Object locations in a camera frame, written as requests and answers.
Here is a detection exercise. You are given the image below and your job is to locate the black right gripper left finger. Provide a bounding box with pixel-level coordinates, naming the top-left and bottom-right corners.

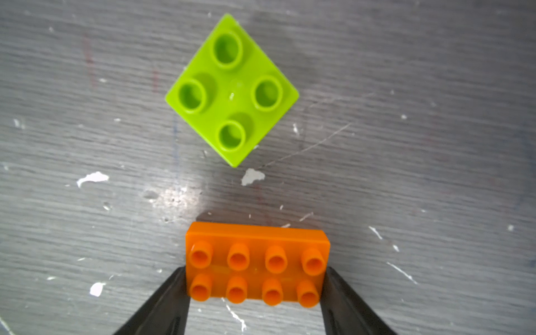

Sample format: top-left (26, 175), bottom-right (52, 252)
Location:
top-left (114, 266), bottom-right (191, 335)

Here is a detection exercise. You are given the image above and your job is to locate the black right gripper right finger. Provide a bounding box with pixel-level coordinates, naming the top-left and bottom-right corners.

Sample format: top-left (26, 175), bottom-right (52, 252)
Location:
top-left (320, 267), bottom-right (396, 335)

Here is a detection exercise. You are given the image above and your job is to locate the lime green 2x2 lego brick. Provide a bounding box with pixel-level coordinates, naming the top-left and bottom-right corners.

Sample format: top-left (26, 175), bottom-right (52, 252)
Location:
top-left (166, 14), bottom-right (300, 168)

